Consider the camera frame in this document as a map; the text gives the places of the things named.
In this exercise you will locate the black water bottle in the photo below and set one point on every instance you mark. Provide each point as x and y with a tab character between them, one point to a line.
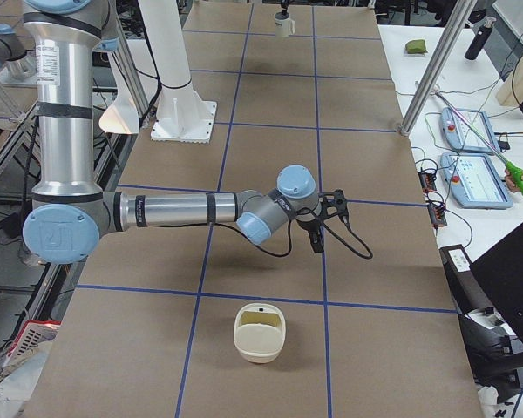
480	38

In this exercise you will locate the green cloth pouch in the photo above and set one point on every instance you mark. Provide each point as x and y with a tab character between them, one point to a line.
416	47

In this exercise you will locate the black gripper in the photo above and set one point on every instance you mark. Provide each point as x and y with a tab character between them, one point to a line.
309	225
283	4

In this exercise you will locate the upper teach pendant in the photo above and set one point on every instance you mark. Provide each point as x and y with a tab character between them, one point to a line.
461	138

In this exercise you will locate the white mug with HOME text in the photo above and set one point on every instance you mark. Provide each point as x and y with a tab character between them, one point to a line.
284	25

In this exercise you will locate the aluminium frame post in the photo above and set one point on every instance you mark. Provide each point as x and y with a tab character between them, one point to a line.
456	23

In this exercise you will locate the cream plastic bin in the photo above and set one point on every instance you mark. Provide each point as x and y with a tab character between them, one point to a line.
259	332

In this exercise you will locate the lower teach pendant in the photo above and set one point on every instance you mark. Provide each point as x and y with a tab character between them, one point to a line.
473	181

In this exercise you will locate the black monitor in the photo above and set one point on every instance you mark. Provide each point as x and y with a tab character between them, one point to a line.
499	272

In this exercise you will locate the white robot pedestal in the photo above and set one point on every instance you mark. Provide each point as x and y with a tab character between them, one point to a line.
181	115

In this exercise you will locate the teach pendant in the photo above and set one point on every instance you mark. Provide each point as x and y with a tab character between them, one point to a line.
461	138
473	181

